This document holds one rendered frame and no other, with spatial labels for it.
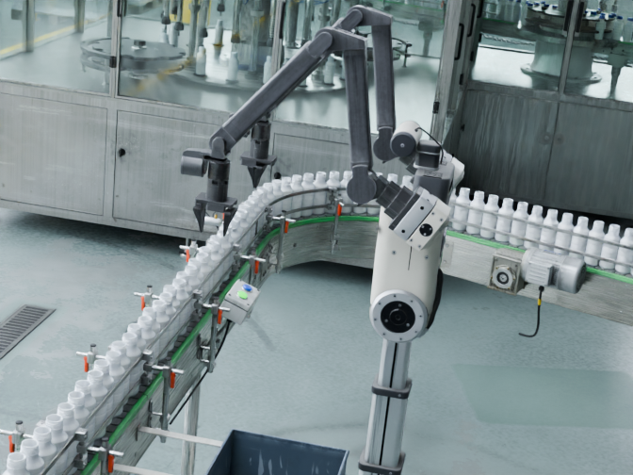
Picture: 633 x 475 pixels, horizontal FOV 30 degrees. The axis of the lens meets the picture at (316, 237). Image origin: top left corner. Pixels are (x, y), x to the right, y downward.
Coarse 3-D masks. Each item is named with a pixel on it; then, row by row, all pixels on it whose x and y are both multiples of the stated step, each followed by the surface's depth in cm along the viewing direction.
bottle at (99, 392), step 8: (88, 376) 281; (96, 376) 280; (96, 384) 280; (96, 392) 280; (104, 392) 282; (96, 400) 280; (104, 408) 283; (96, 416) 282; (104, 416) 283; (96, 424) 283; (104, 432) 285
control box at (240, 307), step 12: (240, 288) 354; (252, 288) 358; (228, 300) 347; (240, 300) 348; (252, 300) 351; (228, 312) 349; (240, 312) 348; (228, 324) 354; (240, 324) 349; (216, 336) 359; (204, 372) 358; (180, 408) 342
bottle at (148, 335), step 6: (138, 318) 314; (144, 318) 316; (150, 318) 316; (144, 324) 313; (150, 324) 314; (144, 330) 314; (150, 330) 315; (144, 336) 313; (150, 336) 314; (150, 342) 314; (150, 372) 318
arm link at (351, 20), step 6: (354, 12) 334; (360, 12) 333; (342, 18) 341; (348, 18) 334; (354, 18) 334; (360, 18) 334; (336, 24) 338; (342, 24) 335; (348, 24) 335; (354, 24) 334; (348, 30) 335; (354, 30) 343; (324, 54) 341; (330, 54) 341; (324, 60) 343; (312, 72) 344
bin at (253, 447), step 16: (144, 432) 305; (160, 432) 305; (240, 432) 306; (224, 448) 300; (240, 448) 308; (256, 448) 307; (272, 448) 306; (288, 448) 305; (304, 448) 304; (320, 448) 303; (336, 448) 303; (224, 464) 303; (240, 464) 309; (256, 464) 308; (272, 464) 307; (288, 464) 306; (304, 464) 306; (320, 464) 305; (336, 464) 304
